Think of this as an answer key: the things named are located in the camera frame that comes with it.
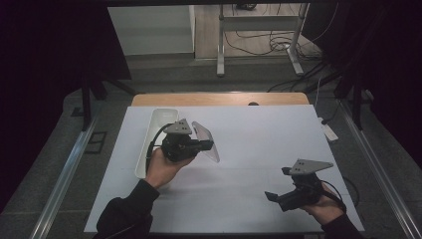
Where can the grey metal desk frame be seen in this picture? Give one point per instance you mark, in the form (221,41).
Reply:
(258,23)

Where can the person's right hand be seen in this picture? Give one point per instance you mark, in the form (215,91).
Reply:
(326,209)

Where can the person's left hand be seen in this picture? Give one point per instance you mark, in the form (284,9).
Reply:
(162,171)

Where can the metal floor rail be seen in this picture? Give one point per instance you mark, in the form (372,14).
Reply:
(63,179)
(381,172)

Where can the dark curtain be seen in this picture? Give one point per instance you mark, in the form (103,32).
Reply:
(391,66)
(40,66)

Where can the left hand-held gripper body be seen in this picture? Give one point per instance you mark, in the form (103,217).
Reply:
(179,147)

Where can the white cabinet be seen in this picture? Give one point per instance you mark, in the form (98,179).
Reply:
(149,30)

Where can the white power strip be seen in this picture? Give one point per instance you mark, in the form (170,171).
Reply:
(328,131)

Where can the black stand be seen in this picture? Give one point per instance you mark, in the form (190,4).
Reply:
(87,99)
(356,96)

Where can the white oblong tray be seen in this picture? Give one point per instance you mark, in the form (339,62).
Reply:
(162,116)

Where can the wooden table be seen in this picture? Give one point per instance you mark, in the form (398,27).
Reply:
(215,99)

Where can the white table board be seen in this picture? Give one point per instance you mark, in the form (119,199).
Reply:
(252,149)

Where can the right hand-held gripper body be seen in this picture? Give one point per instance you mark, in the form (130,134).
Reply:
(303,191)

